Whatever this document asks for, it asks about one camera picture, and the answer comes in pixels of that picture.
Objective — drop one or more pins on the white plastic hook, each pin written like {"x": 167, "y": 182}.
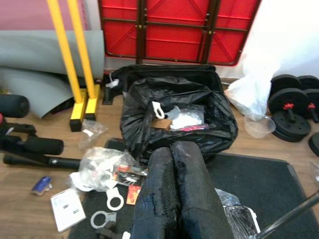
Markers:
{"x": 155, "y": 104}

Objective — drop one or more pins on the large clear plastic bag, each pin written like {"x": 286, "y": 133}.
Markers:
{"x": 99, "y": 159}

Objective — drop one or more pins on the white paper scrap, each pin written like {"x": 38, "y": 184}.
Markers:
{"x": 125, "y": 235}

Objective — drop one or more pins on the black weight plate stack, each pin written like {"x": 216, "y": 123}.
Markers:
{"x": 291, "y": 129}

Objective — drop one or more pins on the clear bubble wrap package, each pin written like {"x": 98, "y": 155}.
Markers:
{"x": 189, "y": 117}

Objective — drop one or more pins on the black trash bag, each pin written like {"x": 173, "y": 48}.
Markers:
{"x": 139, "y": 129}

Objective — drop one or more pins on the pink foam puzzle mat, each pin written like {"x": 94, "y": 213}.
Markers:
{"x": 25, "y": 15}

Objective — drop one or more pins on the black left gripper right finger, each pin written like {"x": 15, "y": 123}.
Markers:
{"x": 199, "y": 199}

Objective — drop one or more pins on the clear plastic bowl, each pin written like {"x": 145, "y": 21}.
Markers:
{"x": 259, "y": 129}

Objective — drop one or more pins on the grey rolled exercise mat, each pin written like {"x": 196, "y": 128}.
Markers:
{"x": 32, "y": 49}

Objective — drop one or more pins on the small clear plastic bag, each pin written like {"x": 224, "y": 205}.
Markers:
{"x": 94, "y": 129}

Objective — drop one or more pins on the crumpled shiny plastic film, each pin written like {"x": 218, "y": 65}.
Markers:
{"x": 236, "y": 219}

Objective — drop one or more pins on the black red printed packet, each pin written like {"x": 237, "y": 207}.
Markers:
{"x": 127, "y": 178}

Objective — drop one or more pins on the small blue packet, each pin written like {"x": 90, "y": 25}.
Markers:
{"x": 43, "y": 183}

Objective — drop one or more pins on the yellow dip bar stand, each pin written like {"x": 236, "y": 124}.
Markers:
{"x": 77, "y": 112}

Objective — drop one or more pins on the brown cardboard piece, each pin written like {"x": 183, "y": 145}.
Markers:
{"x": 162, "y": 124}

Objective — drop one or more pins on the small black stand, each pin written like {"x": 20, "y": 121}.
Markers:
{"x": 109, "y": 97}

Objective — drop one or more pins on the orange card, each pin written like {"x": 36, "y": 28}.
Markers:
{"x": 133, "y": 195}

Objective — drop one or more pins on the black bench frame with rollers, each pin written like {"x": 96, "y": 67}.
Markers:
{"x": 42, "y": 147}

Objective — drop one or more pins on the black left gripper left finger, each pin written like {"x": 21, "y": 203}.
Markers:
{"x": 159, "y": 199}

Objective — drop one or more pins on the black floor mat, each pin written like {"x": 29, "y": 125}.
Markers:
{"x": 261, "y": 186}

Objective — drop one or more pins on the red folding table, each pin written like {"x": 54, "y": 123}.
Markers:
{"x": 174, "y": 32}

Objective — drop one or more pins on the white booklet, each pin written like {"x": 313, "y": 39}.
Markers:
{"x": 67, "y": 209}

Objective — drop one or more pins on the white plastic bag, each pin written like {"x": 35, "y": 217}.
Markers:
{"x": 249, "y": 99}

